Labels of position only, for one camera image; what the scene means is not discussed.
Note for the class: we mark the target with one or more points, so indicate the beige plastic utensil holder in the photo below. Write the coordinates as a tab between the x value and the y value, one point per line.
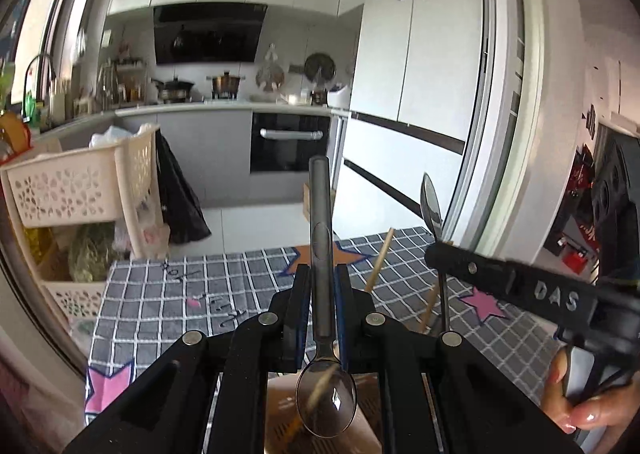
280	414

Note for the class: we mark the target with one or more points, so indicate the grey checked star tablecloth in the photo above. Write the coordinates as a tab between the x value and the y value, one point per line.
200	284

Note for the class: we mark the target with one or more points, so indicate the grey kitchen counter cabinet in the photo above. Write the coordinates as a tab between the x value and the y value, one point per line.
210	154

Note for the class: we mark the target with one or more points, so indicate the white kitchen appliance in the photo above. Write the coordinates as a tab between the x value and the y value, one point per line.
337	98

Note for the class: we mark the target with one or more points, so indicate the yellow woven basket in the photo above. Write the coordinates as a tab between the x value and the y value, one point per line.
14	134

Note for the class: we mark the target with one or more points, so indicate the dark metal kettle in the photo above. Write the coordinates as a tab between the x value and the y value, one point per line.
319	97

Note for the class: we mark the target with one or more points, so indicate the kitchen faucet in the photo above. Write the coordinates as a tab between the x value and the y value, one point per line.
37	64

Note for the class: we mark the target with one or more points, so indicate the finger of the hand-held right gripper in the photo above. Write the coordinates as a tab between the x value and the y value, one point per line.
465	266

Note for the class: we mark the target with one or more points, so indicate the white refrigerator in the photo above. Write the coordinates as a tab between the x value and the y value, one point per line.
415	59

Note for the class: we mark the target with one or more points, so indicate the person's right hand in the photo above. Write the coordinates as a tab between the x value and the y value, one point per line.
580	414

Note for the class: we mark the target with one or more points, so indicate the plastic bag of greens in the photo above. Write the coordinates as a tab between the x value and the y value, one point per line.
92	251

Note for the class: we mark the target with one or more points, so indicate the dark metal spoon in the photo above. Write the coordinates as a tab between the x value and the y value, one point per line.
431	204
320	194

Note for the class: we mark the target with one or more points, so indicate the wooden chopstick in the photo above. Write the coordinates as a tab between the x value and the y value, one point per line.
428	309
379	259

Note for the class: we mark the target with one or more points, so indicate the white plastic bag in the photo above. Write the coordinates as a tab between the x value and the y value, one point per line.
117	134

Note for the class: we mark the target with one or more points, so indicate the round wall trivet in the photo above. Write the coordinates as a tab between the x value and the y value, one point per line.
270	72

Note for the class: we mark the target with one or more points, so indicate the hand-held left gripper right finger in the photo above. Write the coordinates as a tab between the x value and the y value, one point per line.
344	314

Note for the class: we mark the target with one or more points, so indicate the white sliding door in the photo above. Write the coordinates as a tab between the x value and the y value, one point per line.
505	84

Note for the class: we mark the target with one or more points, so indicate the black wok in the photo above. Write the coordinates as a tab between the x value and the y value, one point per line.
172	89

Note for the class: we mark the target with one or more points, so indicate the copper cooking pot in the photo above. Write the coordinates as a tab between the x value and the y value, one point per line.
225	85

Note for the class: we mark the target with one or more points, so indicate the black plastic bag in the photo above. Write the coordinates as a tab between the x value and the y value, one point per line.
180	194

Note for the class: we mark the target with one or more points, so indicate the black range hood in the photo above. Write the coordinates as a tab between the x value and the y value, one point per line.
210	34

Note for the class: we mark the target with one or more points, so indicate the cream plastic basket cart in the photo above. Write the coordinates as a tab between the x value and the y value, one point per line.
65	189

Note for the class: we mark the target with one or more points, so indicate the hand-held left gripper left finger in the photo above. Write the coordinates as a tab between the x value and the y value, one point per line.
300	324

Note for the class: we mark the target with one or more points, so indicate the black built-in oven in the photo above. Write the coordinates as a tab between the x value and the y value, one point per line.
290	154

